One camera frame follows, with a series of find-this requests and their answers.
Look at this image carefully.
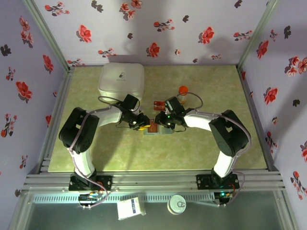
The red credit card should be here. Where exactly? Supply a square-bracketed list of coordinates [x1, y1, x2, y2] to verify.
[153, 101, 166, 112]
[147, 119, 159, 133]

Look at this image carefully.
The pale green card holder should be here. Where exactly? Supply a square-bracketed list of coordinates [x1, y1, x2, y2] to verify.
[143, 118, 175, 136]

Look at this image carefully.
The clear acrylic card tray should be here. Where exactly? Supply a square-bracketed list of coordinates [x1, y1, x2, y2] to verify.
[151, 94, 167, 114]

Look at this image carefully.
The pill bottle with orange cap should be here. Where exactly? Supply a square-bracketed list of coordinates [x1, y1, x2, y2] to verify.
[178, 85, 190, 104]

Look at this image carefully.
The white plastic lidded container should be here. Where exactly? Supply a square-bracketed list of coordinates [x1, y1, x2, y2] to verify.
[97, 62, 145, 113]

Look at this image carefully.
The white box with blue print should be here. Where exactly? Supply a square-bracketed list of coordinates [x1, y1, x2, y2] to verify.
[117, 196, 146, 220]

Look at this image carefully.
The silver tin can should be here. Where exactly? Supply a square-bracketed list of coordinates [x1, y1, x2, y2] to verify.
[167, 195, 187, 215]

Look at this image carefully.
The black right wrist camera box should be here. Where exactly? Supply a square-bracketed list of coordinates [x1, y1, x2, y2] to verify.
[164, 96, 186, 115]

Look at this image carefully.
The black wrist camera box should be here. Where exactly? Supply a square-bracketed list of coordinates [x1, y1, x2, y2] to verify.
[122, 94, 141, 112]
[164, 96, 186, 115]

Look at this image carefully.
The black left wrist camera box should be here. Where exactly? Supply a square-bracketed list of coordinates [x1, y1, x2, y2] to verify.
[122, 94, 141, 112]

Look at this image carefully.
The lavender right arm cable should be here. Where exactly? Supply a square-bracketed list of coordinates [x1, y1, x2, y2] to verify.
[176, 92, 252, 208]

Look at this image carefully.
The lavender arm cable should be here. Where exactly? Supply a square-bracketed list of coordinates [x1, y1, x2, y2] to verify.
[176, 92, 252, 208]
[68, 95, 123, 209]

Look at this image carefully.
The lavender left arm cable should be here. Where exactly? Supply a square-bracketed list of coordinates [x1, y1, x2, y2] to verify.
[68, 95, 123, 209]

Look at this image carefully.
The aluminium enclosure frame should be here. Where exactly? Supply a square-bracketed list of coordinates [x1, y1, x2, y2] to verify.
[7, 0, 300, 230]

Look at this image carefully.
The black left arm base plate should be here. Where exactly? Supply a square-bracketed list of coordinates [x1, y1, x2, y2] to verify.
[69, 174, 113, 192]

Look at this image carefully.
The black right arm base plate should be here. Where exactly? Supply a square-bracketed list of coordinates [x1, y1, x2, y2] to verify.
[196, 173, 240, 190]

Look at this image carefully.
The slotted grey cable duct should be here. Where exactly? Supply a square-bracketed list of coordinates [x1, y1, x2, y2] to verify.
[32, 193, 216, 204]

